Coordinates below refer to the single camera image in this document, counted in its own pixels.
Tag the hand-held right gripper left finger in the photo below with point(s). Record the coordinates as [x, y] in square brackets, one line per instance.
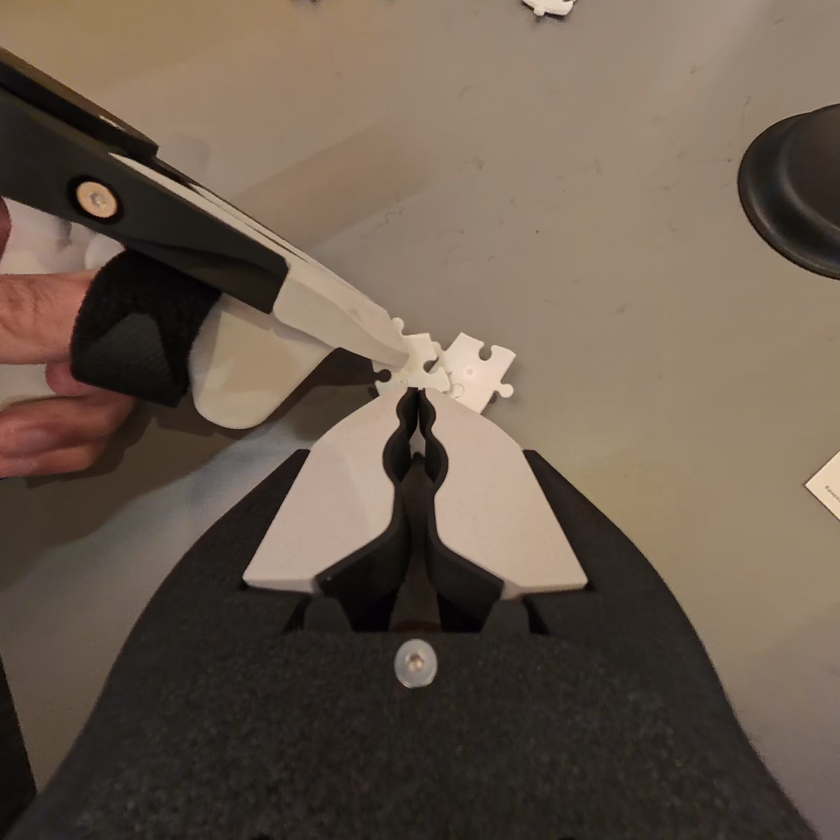
[328, 512]

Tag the white printed instruction leaflet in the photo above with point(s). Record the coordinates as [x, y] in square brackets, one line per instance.
[827, 492]

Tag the teal faced puzzle piece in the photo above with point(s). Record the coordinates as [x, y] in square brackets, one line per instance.
[417, 367]

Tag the white puzzle piece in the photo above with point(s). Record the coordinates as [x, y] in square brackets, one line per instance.
[476, 371]
[551, 6]

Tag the person's left hand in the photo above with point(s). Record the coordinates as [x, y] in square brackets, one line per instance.
[39, 315]

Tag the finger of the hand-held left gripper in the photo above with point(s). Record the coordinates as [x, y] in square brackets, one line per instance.
[229, 207]
[341, 315]

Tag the black round stand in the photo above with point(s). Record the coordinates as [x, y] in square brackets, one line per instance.
[800, 190]

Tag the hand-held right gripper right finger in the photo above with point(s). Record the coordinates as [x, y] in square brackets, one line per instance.
[505, 512]

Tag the person's dark grey garment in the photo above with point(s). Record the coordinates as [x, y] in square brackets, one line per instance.
[13, 735]

